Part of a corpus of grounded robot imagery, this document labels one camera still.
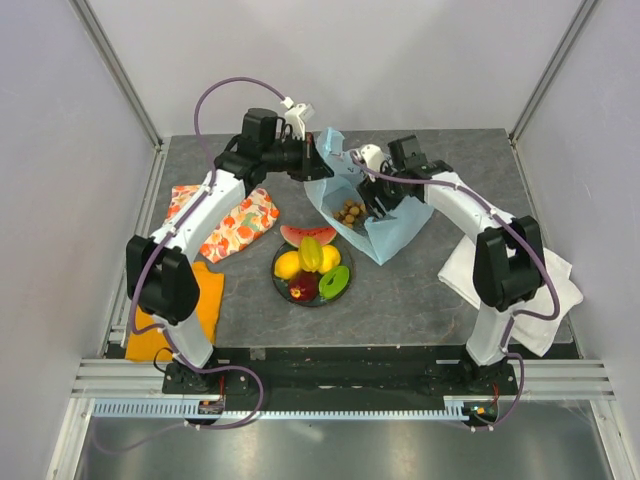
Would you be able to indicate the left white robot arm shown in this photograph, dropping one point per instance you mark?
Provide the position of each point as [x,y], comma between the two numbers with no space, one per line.
[160,277]

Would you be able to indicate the fake red mango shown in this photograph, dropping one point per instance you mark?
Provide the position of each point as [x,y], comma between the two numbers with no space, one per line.
[304,286]

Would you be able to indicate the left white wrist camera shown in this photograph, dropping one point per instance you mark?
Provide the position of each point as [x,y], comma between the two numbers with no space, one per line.
[296,117]

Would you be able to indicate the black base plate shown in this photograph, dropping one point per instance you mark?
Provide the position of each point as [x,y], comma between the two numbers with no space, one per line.
[426,370]

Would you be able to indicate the yellow fake lemon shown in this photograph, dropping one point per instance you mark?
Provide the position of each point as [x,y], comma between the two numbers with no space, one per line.
[287,265]

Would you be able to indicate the floral orange cloth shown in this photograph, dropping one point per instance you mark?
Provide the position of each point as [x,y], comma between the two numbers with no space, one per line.
[245,223]

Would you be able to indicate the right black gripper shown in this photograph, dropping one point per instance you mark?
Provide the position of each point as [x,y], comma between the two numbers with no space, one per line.
[373,188]

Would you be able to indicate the light blue cable duct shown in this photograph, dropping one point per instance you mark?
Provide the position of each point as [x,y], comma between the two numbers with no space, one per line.
[194,409]

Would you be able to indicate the blue ceramic plate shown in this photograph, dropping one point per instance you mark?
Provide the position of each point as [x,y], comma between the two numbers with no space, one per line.
[281,286]

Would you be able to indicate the light blue plastic bag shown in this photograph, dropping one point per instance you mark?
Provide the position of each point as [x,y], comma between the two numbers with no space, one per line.
[379,239]

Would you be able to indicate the fake brown grape bunch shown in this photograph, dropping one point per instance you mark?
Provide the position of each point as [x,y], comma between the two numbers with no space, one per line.
[352,214]

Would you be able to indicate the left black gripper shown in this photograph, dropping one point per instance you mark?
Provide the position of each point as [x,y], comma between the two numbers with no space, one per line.
[312,165]

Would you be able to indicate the fake yellow star fruit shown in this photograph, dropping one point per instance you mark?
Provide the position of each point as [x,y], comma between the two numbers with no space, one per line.
[310,254]

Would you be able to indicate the fake green kiwi slice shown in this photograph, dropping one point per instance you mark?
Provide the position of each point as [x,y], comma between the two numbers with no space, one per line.
[334,282]

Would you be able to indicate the fake watermelon slice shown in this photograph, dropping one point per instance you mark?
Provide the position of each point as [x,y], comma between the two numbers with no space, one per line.
[294,235]

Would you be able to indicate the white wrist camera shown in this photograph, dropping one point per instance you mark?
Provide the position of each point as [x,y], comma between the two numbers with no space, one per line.
[372,155]
[296,117]

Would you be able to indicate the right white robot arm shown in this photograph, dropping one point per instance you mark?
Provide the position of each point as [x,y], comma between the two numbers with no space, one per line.
[508,266]

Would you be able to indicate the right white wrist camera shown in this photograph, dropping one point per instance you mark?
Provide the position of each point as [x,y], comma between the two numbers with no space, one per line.
[372,155]

